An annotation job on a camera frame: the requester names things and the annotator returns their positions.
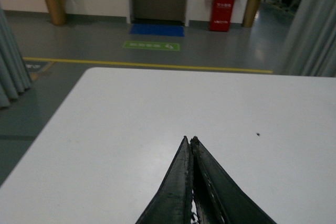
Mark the green floor sign sticker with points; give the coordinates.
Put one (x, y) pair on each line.
(147, 45)

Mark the blue floor mat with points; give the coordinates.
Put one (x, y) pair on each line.
(158, 30)

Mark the grey curtain right side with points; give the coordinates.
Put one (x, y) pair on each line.
(309, 49)

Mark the grey curtain left side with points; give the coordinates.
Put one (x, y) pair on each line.
(15, 79)

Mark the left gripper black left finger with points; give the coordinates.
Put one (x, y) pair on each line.
(172, 203)

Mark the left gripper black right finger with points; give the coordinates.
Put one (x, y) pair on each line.
(218, 199)

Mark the red fire extinguisher box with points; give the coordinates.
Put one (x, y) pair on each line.
(221, 15)

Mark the grey curtain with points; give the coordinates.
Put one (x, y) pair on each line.
(309, 49)
(15, 79)

